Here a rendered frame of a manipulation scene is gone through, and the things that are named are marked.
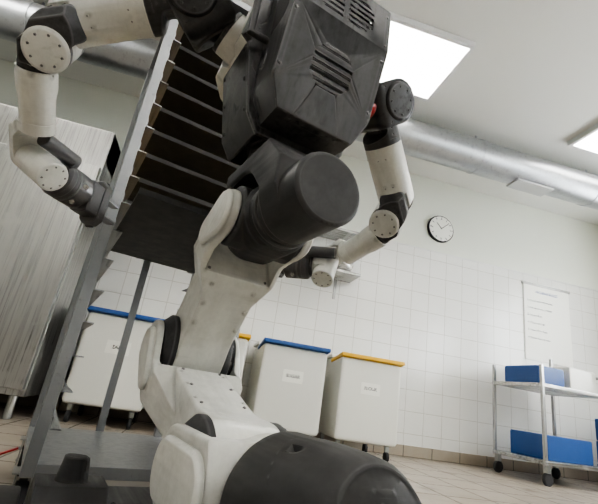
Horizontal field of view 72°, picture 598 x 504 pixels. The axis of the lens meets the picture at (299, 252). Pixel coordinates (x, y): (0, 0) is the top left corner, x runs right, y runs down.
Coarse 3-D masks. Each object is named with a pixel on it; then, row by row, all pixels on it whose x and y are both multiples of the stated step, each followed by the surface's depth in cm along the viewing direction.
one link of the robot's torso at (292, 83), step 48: (288, 0) 69; (336, 0) 77; (240, 48) 76; (288, 48) 66; (336, 48) 87; (384, 48) 75; (240, 96) 74; (288, 96) 66; (336, 96) 70; (240, 144) 75; (288, 144) 73; (336, 144) 72
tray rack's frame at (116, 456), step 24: (240, 0) 161; (96, 240) 172; (144, 264) 182; (72, 312) 162; (120, 360) 169; (48, 384) 153; (48, 432) 142; (72, 432) 149; (96, 432) 157; (24, 456) 104; (48, 456) 108; (96, 456) 117; (120, 456) 122; (144, 456) 127; (120, 480) 107; (144, 480) 110
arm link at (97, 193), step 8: (80, 184) 95; (88, 184) 98; (96, 184) 103; (104, 184) 106; (80, 192) 96; (88, 192) 98; (96, 192) 103; (104, 192) 105; (64, 200) 95; (72, 200) 96; (80, 200) 97; (88, 200) 100; (96, 200) 103; (104, 200) 105; (72, 208) 101; (80, 208) 100; (88, 208) 101; (96, 208) 103; (104, 208) 105; (80, 216) 104; (88, 216) 103; (96, 216) 103; (88, 224) 104; (96, 224) 105
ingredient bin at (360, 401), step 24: (336, 360) 341; (360, 360) 331; (384, 360) 331; (336, 384) 328; (360, 384) 324; (384, 384) 328; (336, 408) 317; (360, 408) 319; (384, 408) 323; (336, 432) 310; (360, 432) 314; (384, 432) 317; (384, 456) 319
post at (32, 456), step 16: (160, 48) 139; (160, 64) 138; (144, 96) 133; (144, 112) 131; (144, 128) 130; (128, 144) 128; (128, 160) 125; (128, 176) 124; (112, 192) 123; (96, 256) 115; (96, 272) 114; (80, 304) 110; (80, 320) 110; (64, 352) 106; (64, 368) 106; (48, 400) 102; (48, 416) 102; (32, 448) 99; (32, 464) 98
